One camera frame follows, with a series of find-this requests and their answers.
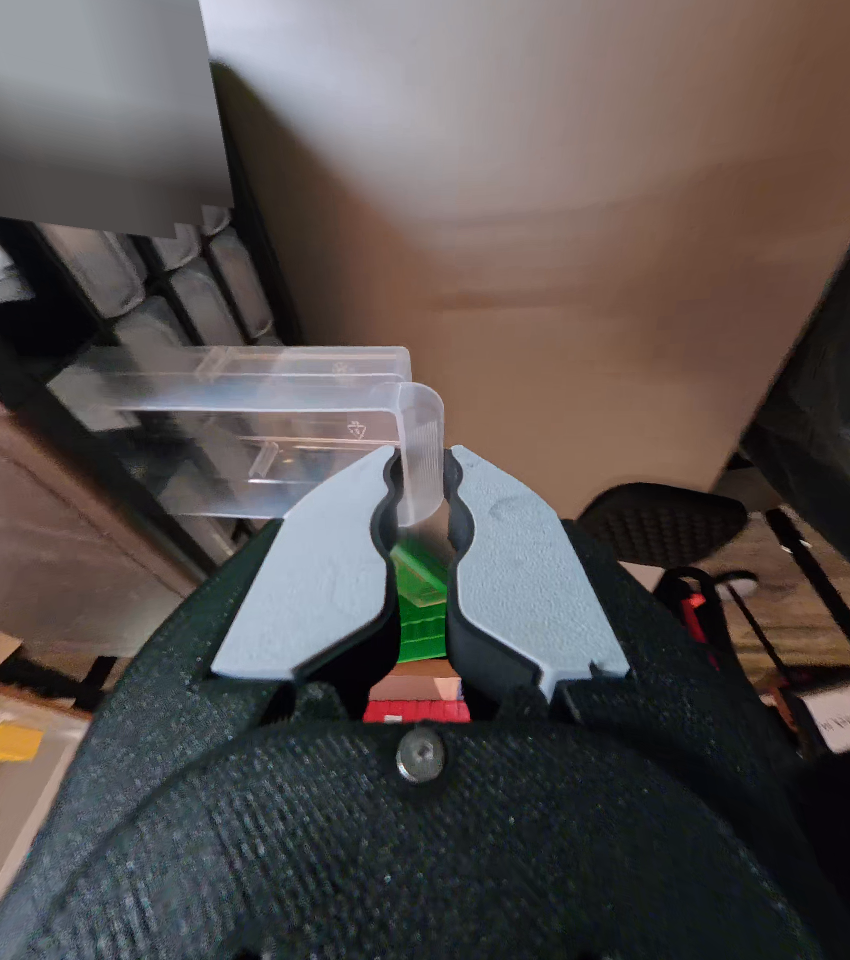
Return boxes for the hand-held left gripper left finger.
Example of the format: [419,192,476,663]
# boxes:
[211,446,403,684]

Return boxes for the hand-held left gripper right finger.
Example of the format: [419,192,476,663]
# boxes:
[443,444,632,702]

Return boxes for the clear plastic drawer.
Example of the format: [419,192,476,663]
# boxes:
[46,345,446,530]

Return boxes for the green plastic bin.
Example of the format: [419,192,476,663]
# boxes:
[387,540,452,665]

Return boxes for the black mesh office chair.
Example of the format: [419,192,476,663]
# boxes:
[578,483,752,565]

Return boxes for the red box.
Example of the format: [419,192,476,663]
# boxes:
[362,697,471,725]

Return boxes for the large brown cardboard box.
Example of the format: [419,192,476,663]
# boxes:
[200,0,850,520]

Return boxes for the red and black strap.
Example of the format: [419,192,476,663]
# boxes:
[657,566,726,669]

